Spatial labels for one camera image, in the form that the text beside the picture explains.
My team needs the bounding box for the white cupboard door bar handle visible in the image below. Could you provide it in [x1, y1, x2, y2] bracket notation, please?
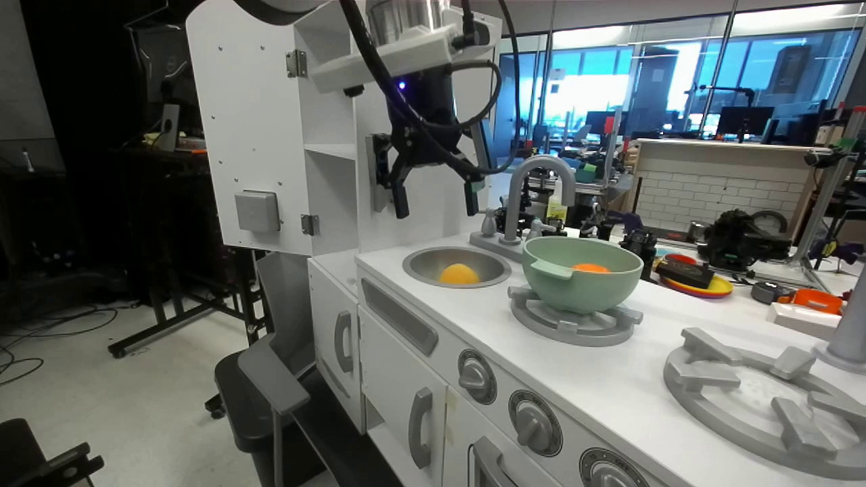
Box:
[357, 87, 496, 255]

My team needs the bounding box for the monitor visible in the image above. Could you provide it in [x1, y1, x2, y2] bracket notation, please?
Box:
[715, 106, 776, 141]

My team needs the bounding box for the grey curved door handle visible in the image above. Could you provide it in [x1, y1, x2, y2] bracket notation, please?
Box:
[334, 310, 355, 375]
[407, 386, 434, 470]

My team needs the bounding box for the yellow bottle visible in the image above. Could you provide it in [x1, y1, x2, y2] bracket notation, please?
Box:
[546, 177, 568, 225]

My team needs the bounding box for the white toy kitchen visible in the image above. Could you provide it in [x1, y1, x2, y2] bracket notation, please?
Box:
[186, 0, 866, 487]

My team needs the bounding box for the wide white lower door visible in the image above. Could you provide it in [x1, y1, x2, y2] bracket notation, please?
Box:
[357, 306, 449, 487]

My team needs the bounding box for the yellow toy fruit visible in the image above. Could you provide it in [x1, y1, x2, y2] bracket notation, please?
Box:
[439, 263, 481, 285]

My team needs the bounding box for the camera on mount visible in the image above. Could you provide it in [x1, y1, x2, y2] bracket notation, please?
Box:
[793, 145, 866, 266]

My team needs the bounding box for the small grey burner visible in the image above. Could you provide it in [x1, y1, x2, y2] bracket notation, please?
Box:
[507, 284, 644, 348]

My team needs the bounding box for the steel sink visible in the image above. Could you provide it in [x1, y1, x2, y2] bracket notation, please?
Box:
[403, 246, 513, 289]

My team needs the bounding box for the white cupboard door square handle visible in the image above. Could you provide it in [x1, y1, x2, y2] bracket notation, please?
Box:
[186, 0, 320, 257]

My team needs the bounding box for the large grey burner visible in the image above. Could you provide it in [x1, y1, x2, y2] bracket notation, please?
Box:
[662, 327, 866, 482]

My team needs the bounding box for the green bowl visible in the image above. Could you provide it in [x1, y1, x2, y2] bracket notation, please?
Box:
[521, 236, 644, 315]

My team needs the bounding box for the grey stove knob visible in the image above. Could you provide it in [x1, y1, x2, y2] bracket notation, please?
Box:
[457, 348, 499, 406]
[578, 446, 652, 487]
[508, 389, 564, 458]

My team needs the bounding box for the narrow white lower door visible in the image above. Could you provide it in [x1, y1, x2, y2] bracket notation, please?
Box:
[308, 260, 367, 434]

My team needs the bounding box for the black office chair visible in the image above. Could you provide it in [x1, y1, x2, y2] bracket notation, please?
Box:
[205, 251, 390, 487]

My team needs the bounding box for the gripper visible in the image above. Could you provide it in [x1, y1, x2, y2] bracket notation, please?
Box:
[374, 66, 487, 219]

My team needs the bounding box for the white box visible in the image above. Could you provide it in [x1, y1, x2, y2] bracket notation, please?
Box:
[766, 302, 842, 342]

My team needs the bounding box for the grey square door handle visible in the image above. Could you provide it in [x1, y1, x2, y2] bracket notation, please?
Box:
[234, 190, 281, 235]

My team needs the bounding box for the stack of coloured plates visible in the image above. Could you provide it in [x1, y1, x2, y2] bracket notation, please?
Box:
[658, 253, 734, 300]

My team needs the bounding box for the grey tap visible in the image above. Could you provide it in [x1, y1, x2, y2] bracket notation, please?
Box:
[470, 155, 578, 263]

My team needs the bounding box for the black machine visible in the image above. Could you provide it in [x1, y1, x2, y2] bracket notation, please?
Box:
[696, 208, 793, 272]

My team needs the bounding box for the black flat toy pan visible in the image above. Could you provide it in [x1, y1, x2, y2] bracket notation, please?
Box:
[654, 260, 715, 290]

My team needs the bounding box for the black cable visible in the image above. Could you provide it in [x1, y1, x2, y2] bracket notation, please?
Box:
[0, 306, 120, 388]

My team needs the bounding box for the black wheeled table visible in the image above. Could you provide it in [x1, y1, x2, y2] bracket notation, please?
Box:
[107, 142, 273, 360]

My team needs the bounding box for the grey oven door handle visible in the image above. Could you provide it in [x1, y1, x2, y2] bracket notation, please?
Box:
[470, 436, 523, 487]

